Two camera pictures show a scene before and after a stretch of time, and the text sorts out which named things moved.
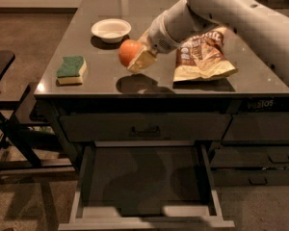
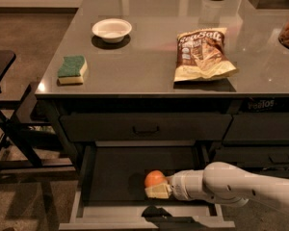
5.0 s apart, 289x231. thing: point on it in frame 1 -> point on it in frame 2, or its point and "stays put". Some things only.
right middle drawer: [255, 157] stays put
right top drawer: [262, 127] stays put
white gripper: [159, 36] -> [178, 184]
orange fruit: [128, 50] -> [154, 177]
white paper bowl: [111, 30] stays put
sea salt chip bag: [202, 56] stays put
